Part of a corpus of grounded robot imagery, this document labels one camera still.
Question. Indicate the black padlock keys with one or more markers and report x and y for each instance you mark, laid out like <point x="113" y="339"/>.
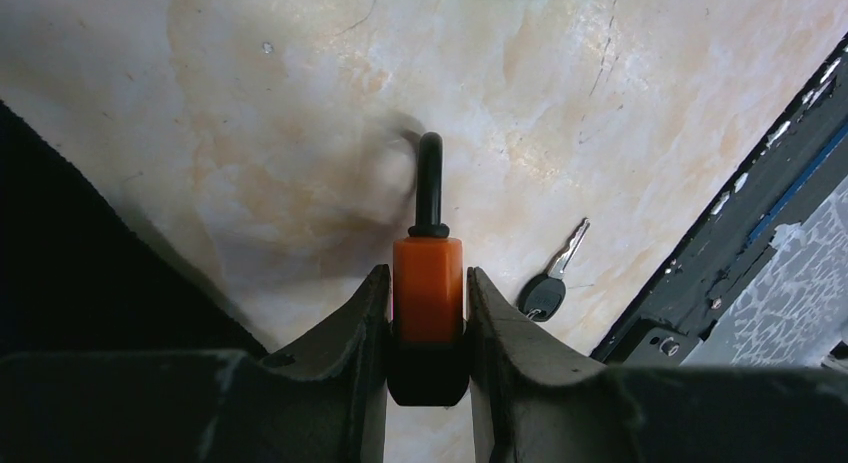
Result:
<point x="542" y="296"/>

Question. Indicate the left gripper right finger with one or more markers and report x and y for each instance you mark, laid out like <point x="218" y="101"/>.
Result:
<point x="535" y="399"/>

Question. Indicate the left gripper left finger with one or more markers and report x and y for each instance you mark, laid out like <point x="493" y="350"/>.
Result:
<point x="321" y="398"/>

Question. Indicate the orange padlock with keys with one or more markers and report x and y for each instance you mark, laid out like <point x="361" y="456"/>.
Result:
<point x="426" y="361"/>

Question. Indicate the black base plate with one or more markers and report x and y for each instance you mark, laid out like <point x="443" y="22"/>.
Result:
<point x="795" y="166"/>

